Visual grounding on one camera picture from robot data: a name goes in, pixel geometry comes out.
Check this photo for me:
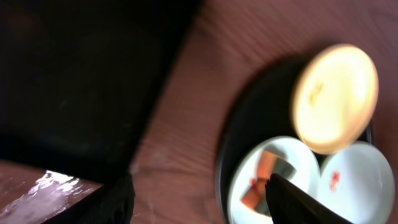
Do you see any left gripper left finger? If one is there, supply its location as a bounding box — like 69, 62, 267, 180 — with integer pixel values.
43, 174, 135, 224

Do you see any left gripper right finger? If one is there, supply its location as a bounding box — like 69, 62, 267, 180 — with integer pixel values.
265, 174, 352, 224

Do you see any light blue plate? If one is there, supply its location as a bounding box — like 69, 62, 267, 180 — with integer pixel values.
226, 136, 320, 224

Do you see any orange green sponge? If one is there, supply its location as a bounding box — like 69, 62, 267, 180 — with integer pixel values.
240, 151, 296, 216

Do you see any yellow plate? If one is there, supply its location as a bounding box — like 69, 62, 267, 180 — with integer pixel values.
290, 44, 379, 154

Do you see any black rectangular tray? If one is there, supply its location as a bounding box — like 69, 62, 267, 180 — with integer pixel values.
1, 0, 201, 183

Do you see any light green plate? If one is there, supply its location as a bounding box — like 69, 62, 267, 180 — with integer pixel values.
317, 141, 395, 224

